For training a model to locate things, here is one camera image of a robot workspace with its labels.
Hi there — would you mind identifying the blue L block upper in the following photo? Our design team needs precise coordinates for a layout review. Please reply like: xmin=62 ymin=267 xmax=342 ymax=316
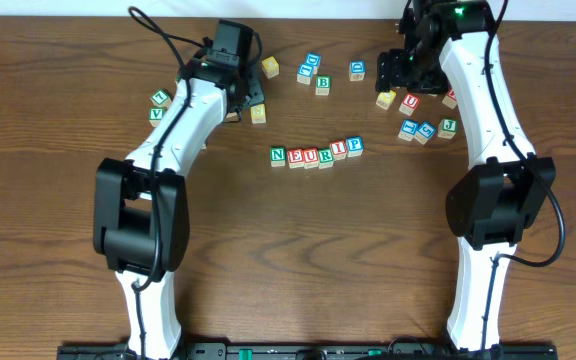
xmin=297 ymin=63 xmax=314 ymax=85

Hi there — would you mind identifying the blue d block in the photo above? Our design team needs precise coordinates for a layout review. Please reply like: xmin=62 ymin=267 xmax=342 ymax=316
xmin=304 ymin=52 xmax=321 ymax=75
xmin=349 ymin=61 xmax=366 ymax=82

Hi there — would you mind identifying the green B block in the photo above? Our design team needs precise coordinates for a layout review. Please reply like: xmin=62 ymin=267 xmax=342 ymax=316
xmin=315 ymin=75 xmax=331 ymax=96

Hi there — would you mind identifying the yellow O block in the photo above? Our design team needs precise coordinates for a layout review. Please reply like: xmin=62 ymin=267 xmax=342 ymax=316
xmin=261 ymin=56 xmax=280 ymax=79

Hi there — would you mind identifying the red M block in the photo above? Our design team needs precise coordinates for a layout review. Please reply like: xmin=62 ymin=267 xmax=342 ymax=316
xmin=442 ymin=89 xmax=457 ymax=109

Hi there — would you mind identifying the green R block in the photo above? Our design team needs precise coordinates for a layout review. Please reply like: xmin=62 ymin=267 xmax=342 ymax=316
xmin=318 ymin=148 xmax=334 ymax=169

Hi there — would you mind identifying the blue P block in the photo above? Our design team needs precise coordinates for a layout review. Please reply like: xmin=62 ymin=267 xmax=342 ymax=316
xmin=346 ymin=136 xmax=364 ymax=157

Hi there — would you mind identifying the blue D block upper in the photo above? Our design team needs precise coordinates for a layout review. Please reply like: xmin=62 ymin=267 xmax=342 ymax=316
xmin=304 ymin=52 xmax=321 ymax=75

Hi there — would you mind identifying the red I block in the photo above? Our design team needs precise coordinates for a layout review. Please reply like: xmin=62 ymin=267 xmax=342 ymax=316
xmin=329 ymin=140 xmax=348 ymax=161

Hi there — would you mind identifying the plain yellow block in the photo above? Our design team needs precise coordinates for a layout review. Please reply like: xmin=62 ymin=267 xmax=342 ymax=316
xmin=376 ymin=90 xmax=397 ymax=110

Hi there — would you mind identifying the green V block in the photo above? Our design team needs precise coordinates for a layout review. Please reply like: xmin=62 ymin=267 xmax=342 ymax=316
xmin=149 ymin=107 xmax=166 ymax=127

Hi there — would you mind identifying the red E block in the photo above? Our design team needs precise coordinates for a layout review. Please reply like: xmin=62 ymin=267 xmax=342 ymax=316
xmin=287 ymin=148 xmax=305 ymax=169

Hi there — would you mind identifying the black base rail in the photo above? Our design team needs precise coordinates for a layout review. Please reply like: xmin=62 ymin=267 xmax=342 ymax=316
xmin=57 ymin=341 xmax=559 ymax=360

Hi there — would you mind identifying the yellow S block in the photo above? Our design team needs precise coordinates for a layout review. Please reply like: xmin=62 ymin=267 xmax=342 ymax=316
xmin=250 ymin=104 xmax=267 ymax=124

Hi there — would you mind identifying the blue S block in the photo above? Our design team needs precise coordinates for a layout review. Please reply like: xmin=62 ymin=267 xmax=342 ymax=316
xmin=414 ymin=122 xmax=436 ymax=145

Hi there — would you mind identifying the blue D block right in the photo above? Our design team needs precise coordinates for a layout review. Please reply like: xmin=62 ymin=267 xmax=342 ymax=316
xmin=349 ymin=61 xmax=366 ymax=82

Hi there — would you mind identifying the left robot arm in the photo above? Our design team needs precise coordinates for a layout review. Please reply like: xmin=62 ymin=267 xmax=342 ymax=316
xmin=93 ymin=20 xmax=264 ymax=359

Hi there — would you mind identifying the green 7 block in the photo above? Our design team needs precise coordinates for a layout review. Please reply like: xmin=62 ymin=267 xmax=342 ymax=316
xmin=150 ymin=89 xmax=172 ymax=109

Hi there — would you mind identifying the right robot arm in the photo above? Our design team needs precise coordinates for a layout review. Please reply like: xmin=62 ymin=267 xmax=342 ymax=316
xmin=375 ymin=0 xmax=566 ymax=359

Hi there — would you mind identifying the red u block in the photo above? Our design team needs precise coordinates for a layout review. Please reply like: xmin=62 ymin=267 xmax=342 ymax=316
xmin=303 ymin=148 xmax=319 ymax=169
xmin=399 ymin=93 xmax=420 ymax=116

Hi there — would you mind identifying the green J block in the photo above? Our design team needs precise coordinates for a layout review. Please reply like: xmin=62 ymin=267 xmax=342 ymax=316
xmin=437 ymin=118 xmax=458 ymax=139

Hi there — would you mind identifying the green N block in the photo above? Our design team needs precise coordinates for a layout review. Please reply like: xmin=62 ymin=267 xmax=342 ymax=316
xmin=270 ymin=147 xmax=286 ymax=167

